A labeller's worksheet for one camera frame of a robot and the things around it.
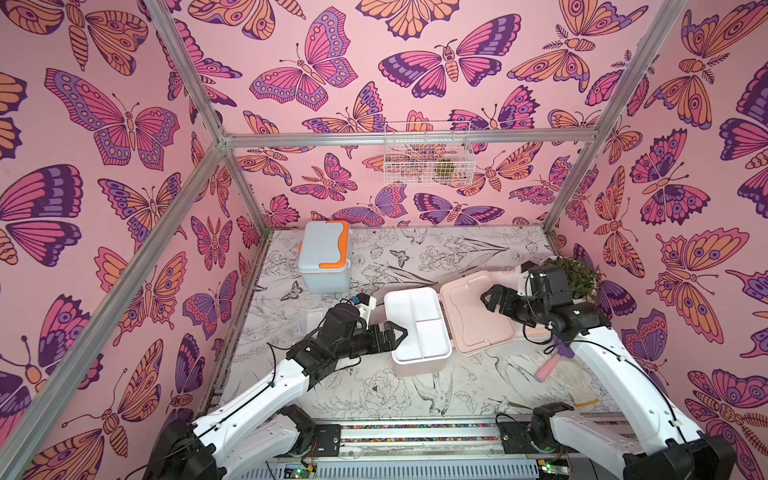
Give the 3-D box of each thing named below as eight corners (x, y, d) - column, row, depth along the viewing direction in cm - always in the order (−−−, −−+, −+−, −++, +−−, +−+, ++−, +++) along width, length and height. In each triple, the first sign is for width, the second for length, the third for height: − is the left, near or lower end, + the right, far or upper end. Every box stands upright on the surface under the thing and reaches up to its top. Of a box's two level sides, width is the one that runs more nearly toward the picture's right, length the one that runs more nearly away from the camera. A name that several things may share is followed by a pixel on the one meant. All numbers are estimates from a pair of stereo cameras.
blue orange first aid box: (303, 297, 103) (291, 270, 91) (313, 250, 117) (304, 221, 105) (351, 297, 103) (345, 270, 91) (355, 250, 117) (351, 221, 105)
